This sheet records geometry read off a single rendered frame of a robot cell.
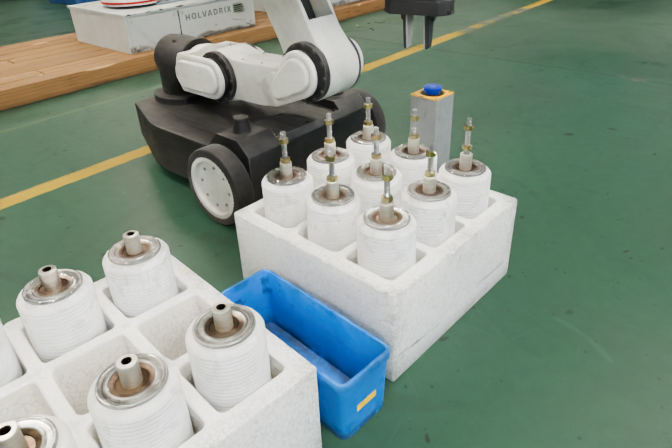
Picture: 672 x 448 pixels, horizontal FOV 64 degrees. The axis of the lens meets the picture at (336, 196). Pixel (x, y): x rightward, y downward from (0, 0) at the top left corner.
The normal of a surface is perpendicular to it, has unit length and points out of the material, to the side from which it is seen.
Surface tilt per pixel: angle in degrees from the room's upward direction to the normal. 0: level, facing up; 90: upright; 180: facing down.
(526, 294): 0
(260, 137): 45
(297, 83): 90
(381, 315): 90
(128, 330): 0
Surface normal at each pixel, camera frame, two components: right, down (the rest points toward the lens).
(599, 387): -0.04, -0.88
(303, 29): -0.65, 0.39
